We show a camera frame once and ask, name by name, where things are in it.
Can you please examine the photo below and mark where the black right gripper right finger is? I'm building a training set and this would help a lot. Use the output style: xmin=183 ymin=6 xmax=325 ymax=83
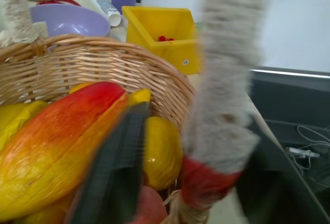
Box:
xmin=235 ymin=116 xmax=330 ymax=224

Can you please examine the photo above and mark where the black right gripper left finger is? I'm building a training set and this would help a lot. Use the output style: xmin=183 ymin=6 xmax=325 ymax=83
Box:
xmin=65 ymin=102 xmax=151 ymax=224

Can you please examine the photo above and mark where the red and yellow mango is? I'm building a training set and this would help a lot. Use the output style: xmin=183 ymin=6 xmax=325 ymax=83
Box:
xmin=0 ymin=81 xmax=129 ymax=222

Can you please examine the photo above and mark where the white adapter plug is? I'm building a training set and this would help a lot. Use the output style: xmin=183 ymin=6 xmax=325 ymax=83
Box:
xmin=286 ymin=146 xmax=321 ymax=159

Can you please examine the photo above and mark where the red apple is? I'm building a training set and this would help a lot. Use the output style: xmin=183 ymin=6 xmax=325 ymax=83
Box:
xmin=133 ymin=185 xmax=168 ymax=224

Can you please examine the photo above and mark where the yellow lemon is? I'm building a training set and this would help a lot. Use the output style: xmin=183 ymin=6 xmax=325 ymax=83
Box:
xmin=142 ymin=116 xmax=184 ymax=192

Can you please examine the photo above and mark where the yellow fruit under mango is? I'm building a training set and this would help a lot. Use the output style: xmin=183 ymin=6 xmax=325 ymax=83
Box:
xmin=14 ymin=195 xmax=75 ymax=224

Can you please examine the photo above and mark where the dark grey crate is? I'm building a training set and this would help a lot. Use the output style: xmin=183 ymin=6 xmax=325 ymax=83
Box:
xmin=247 ymin=66 xmax=330 ymax=211

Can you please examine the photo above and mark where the small yellow-orange fruit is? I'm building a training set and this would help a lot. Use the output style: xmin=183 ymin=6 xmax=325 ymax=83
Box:
xmin=68 ymin=81 xmax=93 ymax=95

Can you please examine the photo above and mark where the yellow banana bunch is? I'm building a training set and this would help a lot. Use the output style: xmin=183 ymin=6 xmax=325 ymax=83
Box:
xmin=0 ymin=100 xmax=50 ymax=152

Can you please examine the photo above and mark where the yellow plastic parts bin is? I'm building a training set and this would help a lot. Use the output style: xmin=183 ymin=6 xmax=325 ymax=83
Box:
xmin=121 ymin=5 xmax=204 ymax=76

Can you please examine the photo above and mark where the purple plastic bowl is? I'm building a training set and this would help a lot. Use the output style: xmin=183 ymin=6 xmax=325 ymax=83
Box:
xmin=30 ymin=4 xmax=111 ymax=38

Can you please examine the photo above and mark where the white printed tube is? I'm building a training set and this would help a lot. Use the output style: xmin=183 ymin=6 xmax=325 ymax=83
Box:
xmin=87 ymin=0 xmax=122 ymax=27

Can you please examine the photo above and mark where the white cable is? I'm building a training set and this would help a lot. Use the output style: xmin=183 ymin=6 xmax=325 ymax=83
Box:
xmin=293 ymin=124 xmax=330 ymax=177

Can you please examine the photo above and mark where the wicker basket with rope handle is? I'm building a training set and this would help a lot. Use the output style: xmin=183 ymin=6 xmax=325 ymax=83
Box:
xmin=0 ymin=0 xmax=273 ymax=224

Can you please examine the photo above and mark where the red ring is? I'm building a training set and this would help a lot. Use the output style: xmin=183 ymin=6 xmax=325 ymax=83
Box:
xmin=36 ymin=0 xmax=83 ymax=7

